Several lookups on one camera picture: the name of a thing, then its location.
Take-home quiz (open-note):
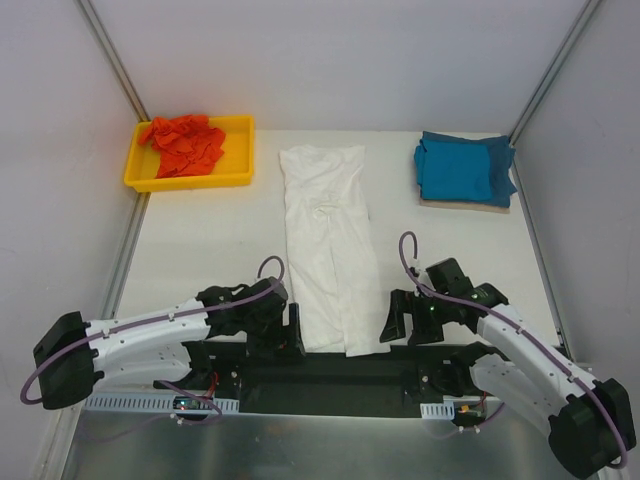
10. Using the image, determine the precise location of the right aluminium frame post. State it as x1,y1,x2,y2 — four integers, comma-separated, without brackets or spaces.
508,0,605,145

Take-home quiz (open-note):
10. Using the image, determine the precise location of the yellow plastic bin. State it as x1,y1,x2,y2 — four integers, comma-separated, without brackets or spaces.
124,115,255,193

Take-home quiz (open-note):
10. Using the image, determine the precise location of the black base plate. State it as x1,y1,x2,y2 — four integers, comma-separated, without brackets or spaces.
176,342,497,418

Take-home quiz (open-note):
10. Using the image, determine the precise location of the left aluminium frame post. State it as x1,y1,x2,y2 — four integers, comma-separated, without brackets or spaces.
75,0,150,122

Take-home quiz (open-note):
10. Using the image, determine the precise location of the right grey cable duct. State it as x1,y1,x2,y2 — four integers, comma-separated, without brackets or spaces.
420,401,456,421

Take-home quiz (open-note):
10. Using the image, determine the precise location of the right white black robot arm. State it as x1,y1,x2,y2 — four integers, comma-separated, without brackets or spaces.
379,258,637,479

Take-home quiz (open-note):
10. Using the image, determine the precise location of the grey cable duct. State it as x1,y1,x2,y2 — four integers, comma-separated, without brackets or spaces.
420,401,456,421
84,392,211,415

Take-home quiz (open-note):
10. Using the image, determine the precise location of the left grey cable duct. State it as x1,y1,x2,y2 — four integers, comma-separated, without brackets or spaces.
84,392,211,415

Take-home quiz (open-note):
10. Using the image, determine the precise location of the orange t shirt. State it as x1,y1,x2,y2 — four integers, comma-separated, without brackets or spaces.
137,115,226,179

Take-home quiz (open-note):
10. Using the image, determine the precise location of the aluminium frame post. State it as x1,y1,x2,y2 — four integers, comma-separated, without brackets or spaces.
75,0,150,122
508,0,605,145

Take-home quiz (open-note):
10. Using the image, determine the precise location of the white t shirt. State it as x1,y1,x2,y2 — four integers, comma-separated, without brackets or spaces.
279,145,390,357

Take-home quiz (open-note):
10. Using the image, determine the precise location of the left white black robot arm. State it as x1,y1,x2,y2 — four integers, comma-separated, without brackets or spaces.
33,277,305,410

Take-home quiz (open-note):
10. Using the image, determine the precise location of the folded blue t shirt stack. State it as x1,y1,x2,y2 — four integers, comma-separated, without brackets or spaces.
414,131,517,209

